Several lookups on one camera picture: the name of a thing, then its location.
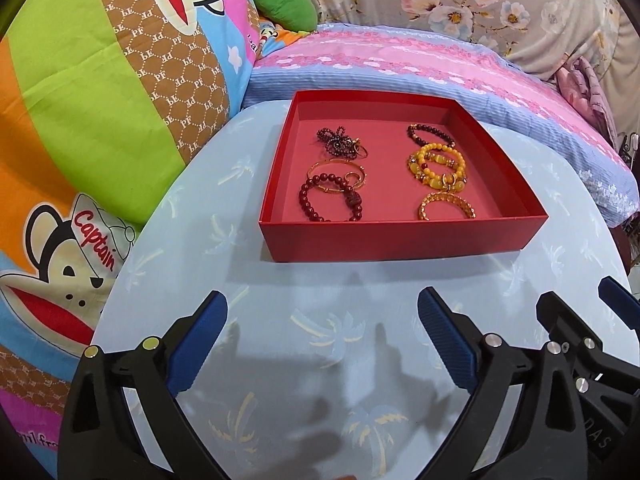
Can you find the light blue palm print tablecloth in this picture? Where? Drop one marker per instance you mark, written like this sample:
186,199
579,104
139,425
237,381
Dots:
325,300

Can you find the red cardboard box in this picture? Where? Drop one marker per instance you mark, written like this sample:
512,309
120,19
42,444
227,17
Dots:
400,240

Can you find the purple pink cloth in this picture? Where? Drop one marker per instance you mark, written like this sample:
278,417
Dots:
590,90

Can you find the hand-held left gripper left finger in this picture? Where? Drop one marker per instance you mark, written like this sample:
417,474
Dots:
197,345

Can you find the thin gold bangle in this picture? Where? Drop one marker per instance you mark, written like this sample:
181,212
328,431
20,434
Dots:
325,164

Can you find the gold hoop earring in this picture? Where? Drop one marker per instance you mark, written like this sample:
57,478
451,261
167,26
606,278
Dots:
361,180

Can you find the chunky gold bangle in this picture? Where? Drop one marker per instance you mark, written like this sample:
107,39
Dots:
440,195

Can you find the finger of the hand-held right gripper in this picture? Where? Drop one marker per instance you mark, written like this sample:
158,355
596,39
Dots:
560,320
619,301

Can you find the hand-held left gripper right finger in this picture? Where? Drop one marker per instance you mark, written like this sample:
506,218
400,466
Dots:
447,345

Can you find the colourful monkey print blanket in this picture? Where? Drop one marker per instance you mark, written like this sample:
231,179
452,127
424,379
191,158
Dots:
100,85

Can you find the small white plug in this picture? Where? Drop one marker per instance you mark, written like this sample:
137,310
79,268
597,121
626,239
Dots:
633,141

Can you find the green pillow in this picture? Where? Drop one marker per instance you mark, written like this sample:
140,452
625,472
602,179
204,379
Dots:
280,2

